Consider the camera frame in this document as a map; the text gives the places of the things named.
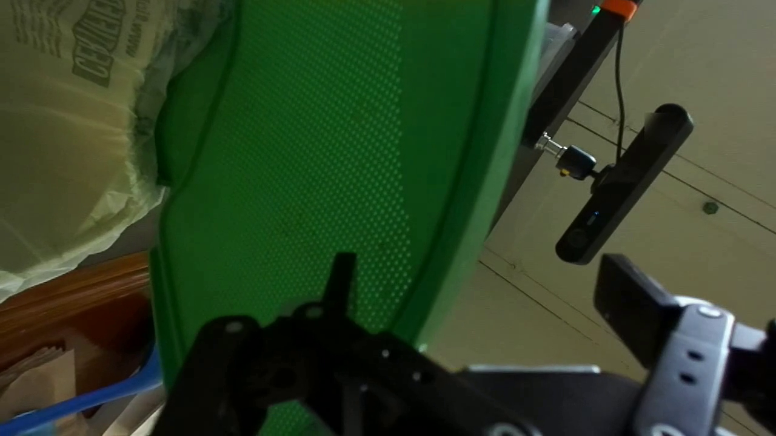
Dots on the black stereo camera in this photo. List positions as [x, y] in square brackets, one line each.
[622, 184]

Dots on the green bin lid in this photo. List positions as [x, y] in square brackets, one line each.
[320, 126]

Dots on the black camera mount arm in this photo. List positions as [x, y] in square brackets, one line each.
[569, 82]

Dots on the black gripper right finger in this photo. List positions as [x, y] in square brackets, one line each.
[698, 353]

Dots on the translucent bin liner bag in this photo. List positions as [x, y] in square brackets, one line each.
[82, 92]

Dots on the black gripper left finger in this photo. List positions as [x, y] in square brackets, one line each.
[354, 380]

